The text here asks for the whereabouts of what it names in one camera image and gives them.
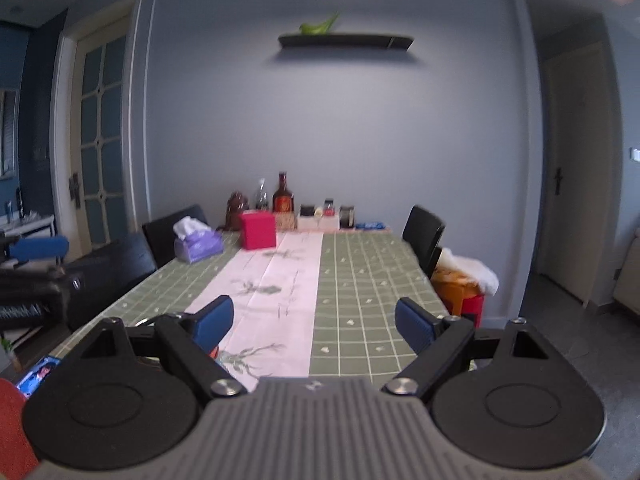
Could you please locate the smartphone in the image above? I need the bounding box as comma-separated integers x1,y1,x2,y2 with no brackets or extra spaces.
14,354,62,395

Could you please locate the white cloth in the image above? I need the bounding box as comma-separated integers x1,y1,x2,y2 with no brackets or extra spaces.
437,247,501,296

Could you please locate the green ornament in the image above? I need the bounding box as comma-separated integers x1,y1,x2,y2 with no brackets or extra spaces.
298,11,342,37

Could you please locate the black wall shelf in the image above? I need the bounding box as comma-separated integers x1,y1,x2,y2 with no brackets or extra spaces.
278,33,415,53

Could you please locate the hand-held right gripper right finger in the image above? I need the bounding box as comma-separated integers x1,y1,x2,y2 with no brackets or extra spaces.
381,296,556,396

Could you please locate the black chair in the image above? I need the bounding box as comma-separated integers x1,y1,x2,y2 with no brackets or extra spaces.
62,232,159,331
142,204,211,269
402,204,446,279

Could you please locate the brown teapot ornament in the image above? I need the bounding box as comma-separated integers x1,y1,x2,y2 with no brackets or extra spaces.
225,190,250,231

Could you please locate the green checked tablecloth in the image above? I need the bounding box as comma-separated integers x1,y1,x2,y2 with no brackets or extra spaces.
50,230,452,379

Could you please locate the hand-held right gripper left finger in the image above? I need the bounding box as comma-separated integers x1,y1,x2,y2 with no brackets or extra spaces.
75,294,249,397

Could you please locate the glass panel door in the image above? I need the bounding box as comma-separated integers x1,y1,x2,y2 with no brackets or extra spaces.
53,0,146,257

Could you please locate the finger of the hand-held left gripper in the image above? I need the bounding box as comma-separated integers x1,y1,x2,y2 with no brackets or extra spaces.
30,266,85,307
0,235,71,267

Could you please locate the orange stool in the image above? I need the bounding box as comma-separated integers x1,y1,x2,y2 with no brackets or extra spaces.
430,267,486,331

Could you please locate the pink box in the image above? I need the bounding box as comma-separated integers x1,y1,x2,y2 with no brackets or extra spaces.
240,211,278,250

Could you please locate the purple tissue pack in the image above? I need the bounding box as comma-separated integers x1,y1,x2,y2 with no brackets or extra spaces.
173,216,225,265

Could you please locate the white storage box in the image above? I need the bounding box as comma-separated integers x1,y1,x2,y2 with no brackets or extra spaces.
297,215,341,232

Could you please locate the red textured cloth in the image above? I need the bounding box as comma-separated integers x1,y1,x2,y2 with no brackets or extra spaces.
0,378,42,480

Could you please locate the cream door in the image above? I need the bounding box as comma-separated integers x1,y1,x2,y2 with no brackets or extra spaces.
542,42,624,307

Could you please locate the brown liquor bottle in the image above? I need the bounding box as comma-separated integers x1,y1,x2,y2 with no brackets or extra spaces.
272,171,296,214

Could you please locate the white side table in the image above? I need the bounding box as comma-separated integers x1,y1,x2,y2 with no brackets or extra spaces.
0,212,56,252

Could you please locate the white printed table runner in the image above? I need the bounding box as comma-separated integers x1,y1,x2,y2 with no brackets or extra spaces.
185,230,325,392

